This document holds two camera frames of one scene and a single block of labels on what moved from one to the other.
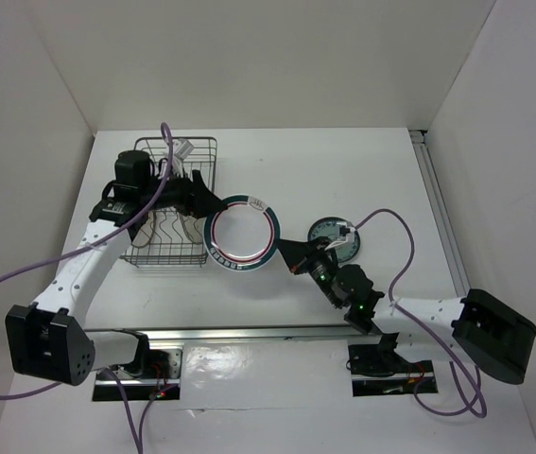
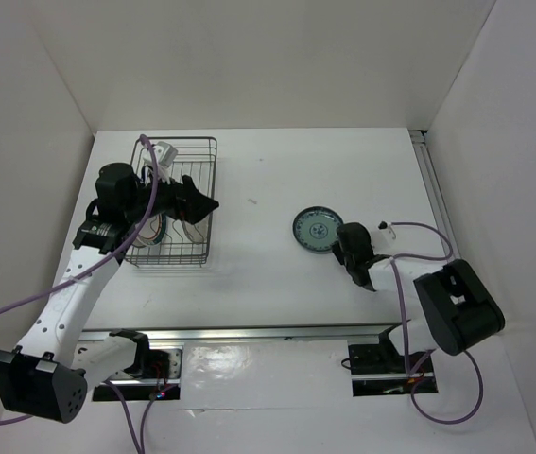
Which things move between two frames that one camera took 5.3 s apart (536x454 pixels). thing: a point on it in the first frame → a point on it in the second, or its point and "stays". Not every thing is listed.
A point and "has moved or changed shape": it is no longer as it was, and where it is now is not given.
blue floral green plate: (341, 231) has moved or changed shape
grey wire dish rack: (175, 237) stays
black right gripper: (296, 253) → (338, 252)
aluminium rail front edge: (204, 336) stays
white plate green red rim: (245, 235) → (151, 232)
